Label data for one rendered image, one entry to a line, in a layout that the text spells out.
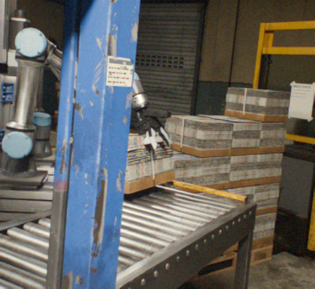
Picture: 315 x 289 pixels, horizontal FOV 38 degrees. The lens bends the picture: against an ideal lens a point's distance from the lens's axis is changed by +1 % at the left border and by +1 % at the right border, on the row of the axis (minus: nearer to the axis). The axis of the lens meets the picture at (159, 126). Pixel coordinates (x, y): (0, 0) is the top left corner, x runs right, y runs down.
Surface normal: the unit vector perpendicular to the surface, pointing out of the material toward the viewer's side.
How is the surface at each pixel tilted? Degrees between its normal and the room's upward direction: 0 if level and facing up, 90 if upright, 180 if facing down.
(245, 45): 90
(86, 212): 90
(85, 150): 90
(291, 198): 90
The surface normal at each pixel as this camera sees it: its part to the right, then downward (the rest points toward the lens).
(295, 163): -0.77, 0.00
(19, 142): 0.16, 0.26
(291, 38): -0.51, 0.05
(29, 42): 0.21, 0.00
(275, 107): 0.64, 0.14
